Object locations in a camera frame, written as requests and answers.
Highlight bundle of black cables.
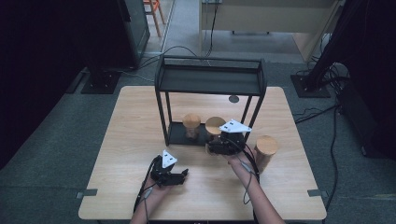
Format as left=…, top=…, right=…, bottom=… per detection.
left=306, top=32, right=351, bottom=91

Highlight long black floor cable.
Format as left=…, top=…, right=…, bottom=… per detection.
left=293, top=104, right=341, bottom=213

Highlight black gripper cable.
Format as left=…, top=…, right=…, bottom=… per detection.
left=134, top=155, right=163, bottom=214
left=242, top=143, right=262, bottom=224

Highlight small glass jar bamboo lid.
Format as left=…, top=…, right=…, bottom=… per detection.
left=181, top=113, right=202, bottom=139

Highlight grey tape strip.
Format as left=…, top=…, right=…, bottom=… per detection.
left=75, top=189, right=98, bottom=200
left=307, top=189, right=329, bottom=199

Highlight beige desk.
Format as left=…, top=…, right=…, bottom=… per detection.
left=200, top=0, right=345, bottom=63

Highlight medium glass jar bamboo lid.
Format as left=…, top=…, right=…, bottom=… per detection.
left=205, top=116, right=227, bottom=146

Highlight person's left hand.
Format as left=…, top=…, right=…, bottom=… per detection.
left=143, top=177, right=174, bottom=202

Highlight tall glass jar bamboo lid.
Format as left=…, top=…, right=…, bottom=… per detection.
left=253, top=134, right=279, bottom=175

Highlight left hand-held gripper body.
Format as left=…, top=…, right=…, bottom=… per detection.
left=150, top=149, right=188, bottom=187

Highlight person's right hand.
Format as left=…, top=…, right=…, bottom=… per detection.
left=223, top=148, right=250, bottom=171

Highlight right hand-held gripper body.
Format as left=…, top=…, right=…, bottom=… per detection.
left=207, top=119, right=252, bottom=156

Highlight orange wooden stool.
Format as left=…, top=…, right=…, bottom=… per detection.
left=143, top=0, right=166, bottom=37

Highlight black stand with square base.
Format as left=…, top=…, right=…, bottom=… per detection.
left=80, top=46, right=121, bottom=95
left=290, top=0, right=368, bottom=99

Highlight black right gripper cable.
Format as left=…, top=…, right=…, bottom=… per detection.
left=242, top=143, right=262, bottom=224

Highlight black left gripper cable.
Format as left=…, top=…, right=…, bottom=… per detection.
left=134, top=155, right=163, bottom=214

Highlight dark glass cabinet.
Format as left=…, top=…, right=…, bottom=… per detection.
left=117, top=0, right=151, bottom=70

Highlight thin grey wrist cable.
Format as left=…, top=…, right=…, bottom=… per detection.
left=141, top=186, right=154, bottom=224
left=242, top=160, right=256, bottom=206

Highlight black metal two-tier shelf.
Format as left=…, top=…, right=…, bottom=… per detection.
left=154, top=55, right=268, bottom=147

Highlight black hanging cable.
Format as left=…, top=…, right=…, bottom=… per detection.
left=205, top=0, right=219, bottom=59

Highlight black equipment box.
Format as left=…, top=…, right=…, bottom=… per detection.
left=336, top=77, right=396, bottom=161

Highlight black curved floor cable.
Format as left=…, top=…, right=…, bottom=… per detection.
left=120, top=45, right=200, bottom=82

